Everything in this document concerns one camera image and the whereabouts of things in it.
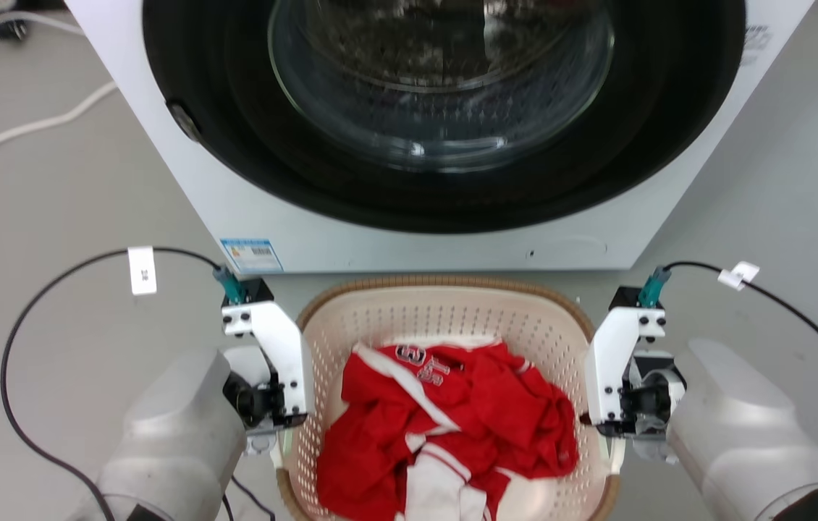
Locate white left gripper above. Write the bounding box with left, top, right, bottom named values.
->
left=221, top=300, right=316, bottom=471

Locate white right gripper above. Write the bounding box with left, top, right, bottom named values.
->
left=578, top=307, right=687, bottom=473

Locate beige perforated laundry basket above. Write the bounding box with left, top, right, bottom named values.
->
left=275, top=274, right=623, bottom=521

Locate red jersey garment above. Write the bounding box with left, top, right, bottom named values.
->
left=316, top=342, right=581, bottom=521

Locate white garment with red stripe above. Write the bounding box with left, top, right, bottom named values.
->
left=400, top=441, right=491, bottom=521

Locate blue white energy label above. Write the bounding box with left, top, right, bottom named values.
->
left=219, top=237, right=285, bottom=276

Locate white front-load washing machine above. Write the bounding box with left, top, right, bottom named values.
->
left=65, top=0, right=815, bottom=276

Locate black round washer door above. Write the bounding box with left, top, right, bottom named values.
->
left=143, top=0, right=746, bottom=234

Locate small grey printed sticker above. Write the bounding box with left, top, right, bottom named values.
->
left=741, top=24, right=773, bottom=67

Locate thin black cable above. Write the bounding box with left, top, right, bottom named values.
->
left=223, top=474, right=277, bottom=521

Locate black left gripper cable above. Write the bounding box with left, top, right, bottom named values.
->
left=0, top=246, right=248, bottom=521

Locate white tag on right cable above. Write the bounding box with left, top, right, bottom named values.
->
left=717, top=261, right=761, bottom=292

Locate white tag on cable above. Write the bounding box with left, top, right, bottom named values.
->
left=127, top=246, right=158, bottom=296
left=717, top=261, right=761, bottom=292

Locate white tag on left cable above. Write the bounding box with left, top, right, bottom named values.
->
left=127, top=246, right=158, bottom=296

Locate thick white floor cable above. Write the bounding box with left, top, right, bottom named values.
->
left=0, top=80, right=118, bottom=169

